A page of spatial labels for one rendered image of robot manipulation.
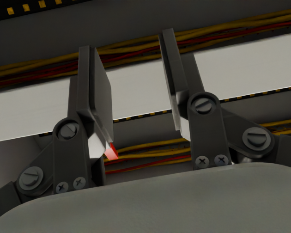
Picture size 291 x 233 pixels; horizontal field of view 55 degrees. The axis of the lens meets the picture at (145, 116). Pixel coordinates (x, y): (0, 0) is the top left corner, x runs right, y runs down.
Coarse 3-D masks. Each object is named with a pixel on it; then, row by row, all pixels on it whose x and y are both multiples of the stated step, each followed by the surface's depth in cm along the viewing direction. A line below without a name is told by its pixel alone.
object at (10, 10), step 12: (0, 0) 34; (12, 0) 34; (24, 0) 34; (36, 0) 34; (48, 0) 34; (60, 0) 34; (72, 0) 34; (84, 0) 34; (0, 12) 35; (12, 12) 35; (24, 12) 35
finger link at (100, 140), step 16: (80, 48) 13; (80, 64) 12; (96, 64) 13; (80, 80) 12; (96, 80) 12; (80, 96) 11; (96, 96) 12; (80, 112) 11; (96, 112) 11; (96, 128) 11; (112, 128) 14; (48, 144) 11; (96, 144) 12; (32, 160) 11; (48, 160) 11; (96, 160) 12; (32, 176) 10; (48, 176) 10; (32, 192) 10
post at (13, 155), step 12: (0, 144) 42; (12, 144) 46; (24, 144) 49; (36, 144) 54; (0, 156) 42; (12, 156) 45; (24, 156) 48; (0, 168) 41; (12, 168) 44; (0, 180) 41; (12, 180) 44
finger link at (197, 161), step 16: (192, 96) 11; (208, 96) 11; (192, 112) 10; (208, 112) 10; (192, 128) 10; (208, 128) 10; (224, 128) 10; (192, 144) 9; (208, 144) 9; (224, 144) 9; (192, 160) 11; (208, 160) 9; (224, 160) 9
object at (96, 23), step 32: (96, 0) 38; (128, 0) 38; (160, 0) 38; (192, 0) 39; (224, 0) 39; (256, 0) 39; (288, 0) 39; (0, 32) 40; (32, 32) 40; (64, 32) 40; (96, 32) 41; (128, 32) 41; (160, 32) 41; (0, 64) 43; (64, 64) 44; (288, 96) 50; (128, 128) 53; (160, 128) 53
